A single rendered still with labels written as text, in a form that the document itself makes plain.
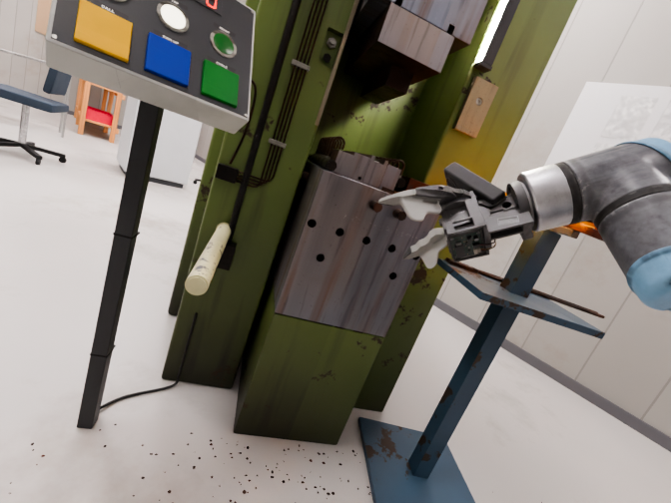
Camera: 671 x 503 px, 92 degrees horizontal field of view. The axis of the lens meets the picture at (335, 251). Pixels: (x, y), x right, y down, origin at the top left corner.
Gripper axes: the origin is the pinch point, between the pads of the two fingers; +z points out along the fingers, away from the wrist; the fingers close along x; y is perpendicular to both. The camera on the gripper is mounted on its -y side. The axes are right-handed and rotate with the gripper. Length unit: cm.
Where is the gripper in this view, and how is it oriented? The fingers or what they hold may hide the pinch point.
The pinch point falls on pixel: (390, 230)
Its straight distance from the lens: 56.7
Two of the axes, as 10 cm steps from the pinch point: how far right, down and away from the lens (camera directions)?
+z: -9.2, 2.4, 3.2
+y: -0.2, 7.7, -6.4
